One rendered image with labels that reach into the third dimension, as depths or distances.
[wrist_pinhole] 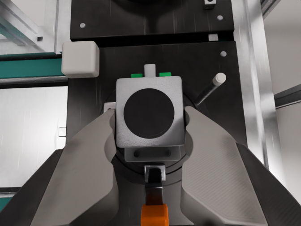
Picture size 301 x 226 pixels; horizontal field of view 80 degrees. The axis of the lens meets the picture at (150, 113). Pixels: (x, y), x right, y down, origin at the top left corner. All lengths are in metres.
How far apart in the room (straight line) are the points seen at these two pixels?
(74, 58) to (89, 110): 0.07
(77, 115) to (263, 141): 0.26
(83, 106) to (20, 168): 0.16
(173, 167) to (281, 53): 0.33
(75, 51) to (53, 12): 0.10
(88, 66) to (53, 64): 0.09
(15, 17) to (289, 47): 0.48
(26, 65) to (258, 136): 0.36
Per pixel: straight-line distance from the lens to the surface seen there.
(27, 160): 0.36
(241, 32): 0.32
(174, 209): 0.25
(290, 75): 0.45
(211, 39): 0.29
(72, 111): 0.27
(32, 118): 0.36
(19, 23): 0.32
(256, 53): 0.31
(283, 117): 0.43
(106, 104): 0.22
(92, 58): 0.26
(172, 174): 0.22
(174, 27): 0.29
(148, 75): 0.16
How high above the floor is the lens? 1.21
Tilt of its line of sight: 81 degrees down
